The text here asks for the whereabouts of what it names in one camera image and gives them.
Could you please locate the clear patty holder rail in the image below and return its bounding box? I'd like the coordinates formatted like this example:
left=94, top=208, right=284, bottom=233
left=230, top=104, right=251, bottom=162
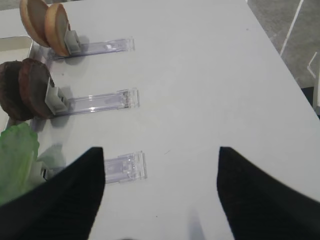
left=44, top=86, right=140, bottom=118

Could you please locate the clear lettuce holder rail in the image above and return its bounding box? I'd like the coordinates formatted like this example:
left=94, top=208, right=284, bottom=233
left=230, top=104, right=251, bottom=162
left=36, top=151, right=148, bottom=184

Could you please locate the inner top bun half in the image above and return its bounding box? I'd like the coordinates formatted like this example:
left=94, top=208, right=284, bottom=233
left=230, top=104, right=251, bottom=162
left=19, top=0, right=50, bottom=48

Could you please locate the outer top bun half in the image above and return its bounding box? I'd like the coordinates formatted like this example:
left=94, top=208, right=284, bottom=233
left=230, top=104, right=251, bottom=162
left=44, top=3, right=71, bottom=57

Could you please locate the inner brown meat patty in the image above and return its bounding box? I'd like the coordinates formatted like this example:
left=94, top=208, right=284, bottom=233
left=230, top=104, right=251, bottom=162
left=0, top=60, right=34, bottom=122

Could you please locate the bun half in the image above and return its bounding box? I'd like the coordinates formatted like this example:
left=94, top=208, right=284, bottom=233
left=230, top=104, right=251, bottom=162
left=19, top=0, right=50, bottom=48
left=44, top=3, right=71, bottom=57

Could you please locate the brown meat patty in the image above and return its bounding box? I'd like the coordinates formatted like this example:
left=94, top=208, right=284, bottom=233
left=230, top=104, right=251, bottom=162
left=18, top=58, right=55, bottom=119
left=0, top=60, right=34, bottom=122

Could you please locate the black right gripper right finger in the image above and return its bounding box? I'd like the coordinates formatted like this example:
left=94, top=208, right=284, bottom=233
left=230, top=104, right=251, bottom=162
left=216, top=147, right=320, bottom=240

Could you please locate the standing green lettuce leaf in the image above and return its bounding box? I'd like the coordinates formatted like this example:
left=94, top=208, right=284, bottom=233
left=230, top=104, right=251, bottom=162
left=0, top=122, right=40, bottom=205

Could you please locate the outer brown meat patty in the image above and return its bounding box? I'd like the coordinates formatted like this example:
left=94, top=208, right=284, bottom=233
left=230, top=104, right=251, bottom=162
left=18, top=58, right=55, bottom=119

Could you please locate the clear bun holder rail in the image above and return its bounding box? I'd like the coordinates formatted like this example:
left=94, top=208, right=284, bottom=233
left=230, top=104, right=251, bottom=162
left=40, top=30, right=135, bottom=61

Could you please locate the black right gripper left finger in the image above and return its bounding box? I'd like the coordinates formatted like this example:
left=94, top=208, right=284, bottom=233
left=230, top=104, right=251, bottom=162
left=0, top=147, right=104, bottom=240

